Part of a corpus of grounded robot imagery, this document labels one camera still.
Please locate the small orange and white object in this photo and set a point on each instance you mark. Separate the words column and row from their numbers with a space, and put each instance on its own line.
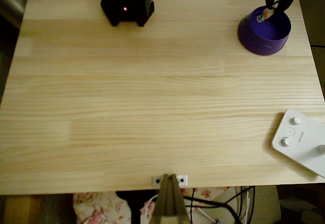
column 265, row 14

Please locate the purple bowl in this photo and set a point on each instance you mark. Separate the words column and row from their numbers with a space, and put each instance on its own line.
column 269, row 31

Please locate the wooden table leg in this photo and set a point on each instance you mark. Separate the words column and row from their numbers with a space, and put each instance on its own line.
column 23, row 211

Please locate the white metal bracket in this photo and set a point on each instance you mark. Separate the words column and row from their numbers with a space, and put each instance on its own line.
column 185, row 178

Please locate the olive stand pole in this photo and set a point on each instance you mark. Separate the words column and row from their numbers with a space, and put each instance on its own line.
column 168, row 203

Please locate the floral cloth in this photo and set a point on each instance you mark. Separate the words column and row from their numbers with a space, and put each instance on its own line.
column 96, row 208

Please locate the grey upholstered seat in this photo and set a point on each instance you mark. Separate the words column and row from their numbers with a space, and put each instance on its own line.
column 15, row 0

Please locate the white lamp base with knobs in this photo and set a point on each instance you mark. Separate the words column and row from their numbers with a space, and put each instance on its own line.
column 299, row 147

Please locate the black pole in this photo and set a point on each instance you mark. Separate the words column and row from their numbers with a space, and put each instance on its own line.
column 134, row 208

